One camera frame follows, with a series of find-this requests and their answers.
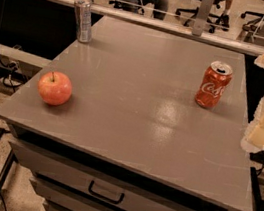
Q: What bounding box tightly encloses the red coke can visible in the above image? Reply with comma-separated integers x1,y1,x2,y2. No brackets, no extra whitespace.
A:
194,61,233,109

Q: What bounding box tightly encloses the silver slim can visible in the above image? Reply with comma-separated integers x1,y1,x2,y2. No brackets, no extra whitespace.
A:
74,0,92,43

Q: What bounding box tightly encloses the red apple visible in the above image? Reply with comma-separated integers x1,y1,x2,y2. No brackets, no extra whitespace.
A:
37,71,72,106

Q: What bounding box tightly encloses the black office chair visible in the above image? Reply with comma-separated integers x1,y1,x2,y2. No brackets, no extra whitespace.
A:
175,0,233,33

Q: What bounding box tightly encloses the grey drawer cabinet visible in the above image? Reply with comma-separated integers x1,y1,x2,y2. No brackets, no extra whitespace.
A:
0,17,253,211

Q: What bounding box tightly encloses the black drawer handle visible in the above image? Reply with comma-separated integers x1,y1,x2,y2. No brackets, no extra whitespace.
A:
88,181,125,205

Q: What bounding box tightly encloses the black hanging cable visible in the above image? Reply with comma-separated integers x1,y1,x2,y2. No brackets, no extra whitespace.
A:
0,0,40,91

